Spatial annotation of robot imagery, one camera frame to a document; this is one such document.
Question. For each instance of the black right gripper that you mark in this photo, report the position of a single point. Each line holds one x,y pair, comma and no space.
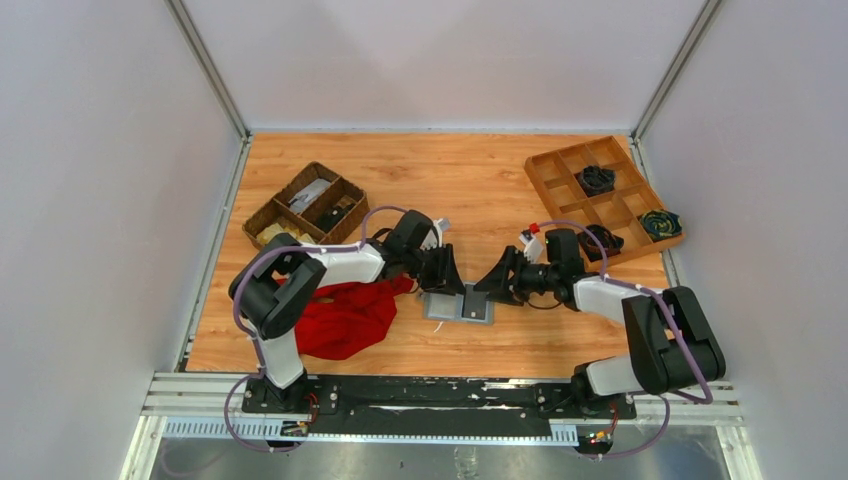
519,277

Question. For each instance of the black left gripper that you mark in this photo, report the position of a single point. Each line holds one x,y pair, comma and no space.
433,266

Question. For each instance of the grey card holder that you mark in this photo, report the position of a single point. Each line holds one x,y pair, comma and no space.
448,308

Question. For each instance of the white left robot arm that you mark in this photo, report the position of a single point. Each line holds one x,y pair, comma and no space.
271,293

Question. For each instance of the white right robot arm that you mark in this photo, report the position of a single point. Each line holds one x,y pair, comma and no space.
671,347

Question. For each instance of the dark grey credit card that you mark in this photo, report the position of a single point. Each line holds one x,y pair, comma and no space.
475,306

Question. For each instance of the grey card in basket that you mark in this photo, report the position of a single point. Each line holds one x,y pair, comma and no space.
308,194

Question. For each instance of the yellow cards in basket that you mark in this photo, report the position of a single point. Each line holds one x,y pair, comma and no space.
270,232

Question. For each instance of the red cloth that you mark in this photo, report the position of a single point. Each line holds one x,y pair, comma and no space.
342,320

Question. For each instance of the dark rolled belt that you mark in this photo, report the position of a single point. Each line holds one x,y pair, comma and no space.
607,241

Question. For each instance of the black item in basket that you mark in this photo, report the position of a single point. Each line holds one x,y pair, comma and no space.
334,214

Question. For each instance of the brown woven basket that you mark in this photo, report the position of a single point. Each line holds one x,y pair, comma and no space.
318,206

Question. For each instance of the wooden compartment tray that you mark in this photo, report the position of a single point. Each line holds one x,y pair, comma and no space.
552,175

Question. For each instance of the black rolled belt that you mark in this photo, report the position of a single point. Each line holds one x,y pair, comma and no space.
595,180

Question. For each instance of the blue yellow rolled tie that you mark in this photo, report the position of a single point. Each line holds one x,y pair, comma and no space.
661,225

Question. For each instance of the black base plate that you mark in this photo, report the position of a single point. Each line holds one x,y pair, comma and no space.
430,406

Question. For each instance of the aluminium frame rail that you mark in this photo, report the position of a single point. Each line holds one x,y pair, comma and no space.
206,406

